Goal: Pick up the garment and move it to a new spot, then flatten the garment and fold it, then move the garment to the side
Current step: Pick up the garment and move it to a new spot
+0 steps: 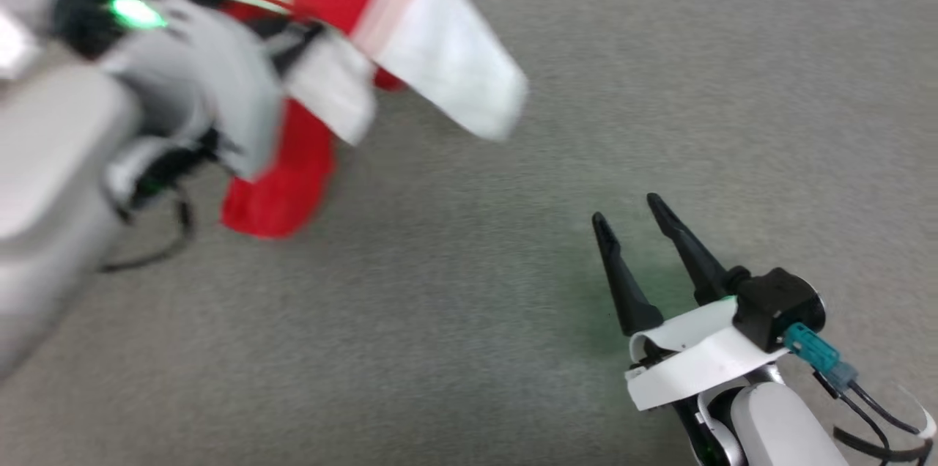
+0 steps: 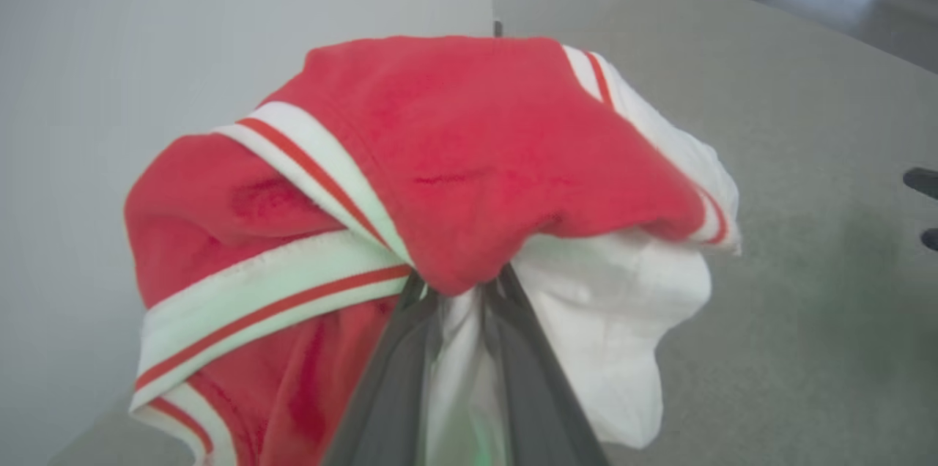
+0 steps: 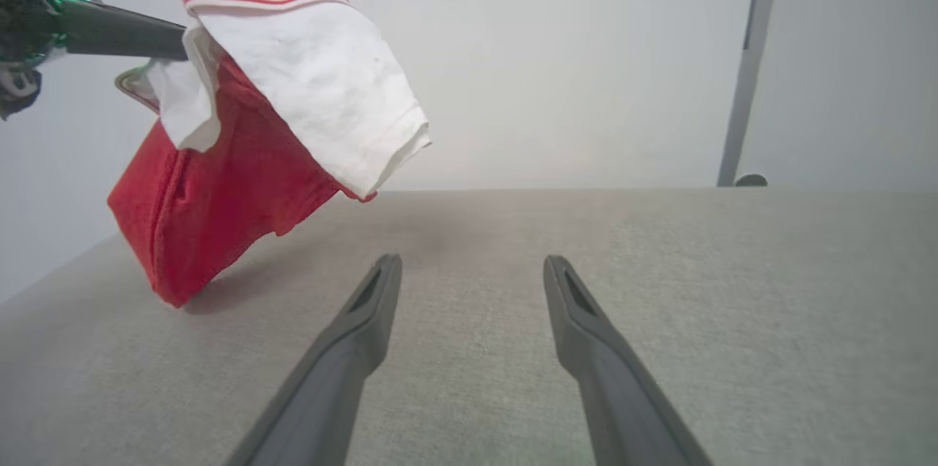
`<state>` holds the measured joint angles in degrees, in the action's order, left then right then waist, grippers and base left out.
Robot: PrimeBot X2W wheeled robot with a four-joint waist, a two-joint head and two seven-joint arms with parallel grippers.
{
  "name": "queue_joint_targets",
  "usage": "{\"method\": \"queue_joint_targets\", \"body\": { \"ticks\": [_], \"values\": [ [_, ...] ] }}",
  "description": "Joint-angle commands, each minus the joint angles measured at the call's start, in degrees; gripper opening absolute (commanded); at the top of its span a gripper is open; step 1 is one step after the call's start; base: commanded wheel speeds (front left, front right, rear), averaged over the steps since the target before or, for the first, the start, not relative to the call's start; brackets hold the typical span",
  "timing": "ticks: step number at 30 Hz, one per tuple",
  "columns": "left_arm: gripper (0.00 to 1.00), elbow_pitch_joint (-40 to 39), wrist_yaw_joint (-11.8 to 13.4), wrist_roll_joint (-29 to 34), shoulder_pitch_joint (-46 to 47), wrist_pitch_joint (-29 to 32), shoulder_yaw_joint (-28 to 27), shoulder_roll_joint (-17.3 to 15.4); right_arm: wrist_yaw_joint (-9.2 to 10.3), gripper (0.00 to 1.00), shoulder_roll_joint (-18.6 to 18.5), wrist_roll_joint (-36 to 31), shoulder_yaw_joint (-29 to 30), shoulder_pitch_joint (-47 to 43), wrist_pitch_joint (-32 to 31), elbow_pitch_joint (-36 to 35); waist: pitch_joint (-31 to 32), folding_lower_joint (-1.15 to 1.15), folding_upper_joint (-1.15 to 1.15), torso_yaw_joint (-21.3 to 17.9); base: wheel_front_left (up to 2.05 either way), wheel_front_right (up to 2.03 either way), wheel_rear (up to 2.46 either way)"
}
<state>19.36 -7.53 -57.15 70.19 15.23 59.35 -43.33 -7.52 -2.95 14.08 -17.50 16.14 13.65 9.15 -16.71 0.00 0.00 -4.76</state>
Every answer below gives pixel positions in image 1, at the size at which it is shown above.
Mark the red and white jersey 23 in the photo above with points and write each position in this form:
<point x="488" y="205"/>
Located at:
<point x="418" y="34"/>

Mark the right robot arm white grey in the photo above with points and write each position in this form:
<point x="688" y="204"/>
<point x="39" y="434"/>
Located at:
<point x="777" y="429"/>

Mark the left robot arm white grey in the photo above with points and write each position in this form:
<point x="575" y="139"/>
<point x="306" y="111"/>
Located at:
<point x="51" y="158"/>

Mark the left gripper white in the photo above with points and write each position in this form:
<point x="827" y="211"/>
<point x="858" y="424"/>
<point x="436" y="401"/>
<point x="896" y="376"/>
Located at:
<point x="212" y="70"/>

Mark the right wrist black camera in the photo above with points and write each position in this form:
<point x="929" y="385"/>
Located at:
<point x="777" y="305"/>

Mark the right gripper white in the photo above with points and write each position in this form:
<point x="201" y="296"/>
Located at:
<point x="689" y="360"/>

